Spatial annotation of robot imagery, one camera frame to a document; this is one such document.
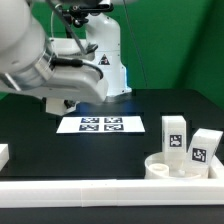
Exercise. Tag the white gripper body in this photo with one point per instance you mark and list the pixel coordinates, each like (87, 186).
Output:
(83, 84)

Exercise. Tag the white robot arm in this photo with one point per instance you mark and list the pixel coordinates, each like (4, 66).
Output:
(26, 52)

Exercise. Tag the white marker sheet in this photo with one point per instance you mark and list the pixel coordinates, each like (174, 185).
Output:
(99, 124)

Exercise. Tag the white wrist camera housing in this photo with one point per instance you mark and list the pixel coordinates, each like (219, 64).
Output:
(67, 47)

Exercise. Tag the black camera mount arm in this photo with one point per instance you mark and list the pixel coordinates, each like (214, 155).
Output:
(77, 13)

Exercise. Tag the white left barrier rail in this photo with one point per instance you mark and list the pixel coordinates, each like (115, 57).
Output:
(4, 155)

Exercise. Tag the white barrier rail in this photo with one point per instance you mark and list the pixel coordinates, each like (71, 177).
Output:
(98, 193)
(216, 169)
(4, 155)

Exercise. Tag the white front barrier rail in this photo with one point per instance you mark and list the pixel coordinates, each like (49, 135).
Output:
(98, 193)

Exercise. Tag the white right barrier rail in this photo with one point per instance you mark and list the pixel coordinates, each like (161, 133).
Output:
(216, 169)

